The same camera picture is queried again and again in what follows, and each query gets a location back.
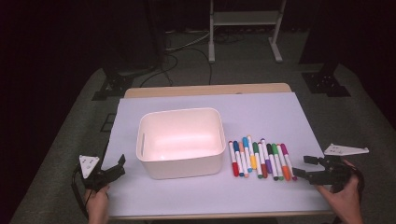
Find black stand base plate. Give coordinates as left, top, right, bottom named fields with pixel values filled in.
left=301, top=62, right=352, bottom=98

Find person's right hand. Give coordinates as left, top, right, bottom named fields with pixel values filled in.
left=313, top=159, right=365, bottom=224

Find light blue marker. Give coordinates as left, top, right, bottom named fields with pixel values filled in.
left=242, top=136, right=253, bottom=174

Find person's left hand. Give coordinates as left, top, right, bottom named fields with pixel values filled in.
left=83, top=184, right=110, bottom=224

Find brown marker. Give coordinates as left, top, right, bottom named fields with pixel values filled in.
left=257, top=142, right=269, bottom=179

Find black marker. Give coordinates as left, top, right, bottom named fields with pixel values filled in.
left=266, top=143, right=279, bottom=182

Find magenta marker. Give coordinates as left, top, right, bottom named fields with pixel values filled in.
left=280, top=143, right=298, bottom=182

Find wooden table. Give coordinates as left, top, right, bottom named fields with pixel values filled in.
left=108, top=82, right=334, bottom=220

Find yellow marker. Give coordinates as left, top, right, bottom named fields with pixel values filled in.
left=247, top=134, right=258, bottom=171

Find red marker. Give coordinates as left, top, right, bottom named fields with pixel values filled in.
left=228, top=140, right=240, bottom=177

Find dark floor hatch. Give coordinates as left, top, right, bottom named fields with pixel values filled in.
left=100, top=113, right=117, bottom=133

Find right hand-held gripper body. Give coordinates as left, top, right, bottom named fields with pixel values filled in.
left=311, top=143, right=370, bottom=193

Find peach marker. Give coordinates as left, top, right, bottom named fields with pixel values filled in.
left=238, top=141, right=249, bottom=179

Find light purple table mat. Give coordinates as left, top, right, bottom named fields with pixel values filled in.
left=102, top=91, right=332, bottom=217

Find black floor cable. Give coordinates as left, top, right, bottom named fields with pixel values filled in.
left=139, top=46, right=214, bottom=88

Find white floor cable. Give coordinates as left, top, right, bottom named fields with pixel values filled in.
left=164, top=29, right=213, bottom=52

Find purple marker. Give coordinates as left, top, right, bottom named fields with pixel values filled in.
left=260, top=137, right=274, bottom=175

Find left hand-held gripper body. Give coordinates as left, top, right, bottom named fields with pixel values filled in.
left=74, top=154, right=120, bottom=191

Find white plastic bin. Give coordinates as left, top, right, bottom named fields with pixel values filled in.
left=135, top=107, right=227, bottom=180

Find white metal stand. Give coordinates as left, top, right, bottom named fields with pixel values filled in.
left=207, top=0, right=288, bottom=64

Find left hand-held gripper cable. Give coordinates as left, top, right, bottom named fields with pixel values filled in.
left=70, top=164, right=92, bottom=218

